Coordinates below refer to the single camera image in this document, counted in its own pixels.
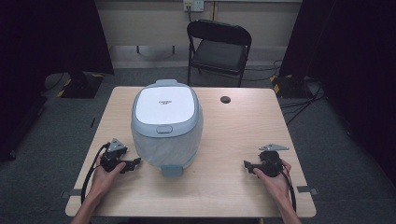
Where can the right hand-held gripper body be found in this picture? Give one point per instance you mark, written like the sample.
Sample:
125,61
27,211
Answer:
271,163

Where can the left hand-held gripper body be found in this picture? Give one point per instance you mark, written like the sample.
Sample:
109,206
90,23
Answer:
112,155

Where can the white grey lidded trash can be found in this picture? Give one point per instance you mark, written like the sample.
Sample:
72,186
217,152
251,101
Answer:
166,105

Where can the person's right hand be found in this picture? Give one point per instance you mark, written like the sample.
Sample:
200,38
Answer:
277,186

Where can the person's left hand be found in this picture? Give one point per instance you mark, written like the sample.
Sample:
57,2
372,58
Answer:
102,183

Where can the small black floor object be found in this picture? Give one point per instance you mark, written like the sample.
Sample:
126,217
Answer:
92,122

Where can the grey tape strip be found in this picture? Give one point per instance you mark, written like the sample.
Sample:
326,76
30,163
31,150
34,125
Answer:
307,189
71,193

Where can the black stand base striped tape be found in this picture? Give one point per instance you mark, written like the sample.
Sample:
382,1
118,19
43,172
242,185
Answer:
289,87
82,87

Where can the grey round floor plate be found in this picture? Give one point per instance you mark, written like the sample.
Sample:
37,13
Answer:
54,81

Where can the black folding chair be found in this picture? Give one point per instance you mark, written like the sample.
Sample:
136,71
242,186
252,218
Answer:
219,54

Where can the dark curtain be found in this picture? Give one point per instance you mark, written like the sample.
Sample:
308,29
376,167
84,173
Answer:
351,46
46,34

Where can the white wall outlet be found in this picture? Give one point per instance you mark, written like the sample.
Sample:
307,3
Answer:
193,5

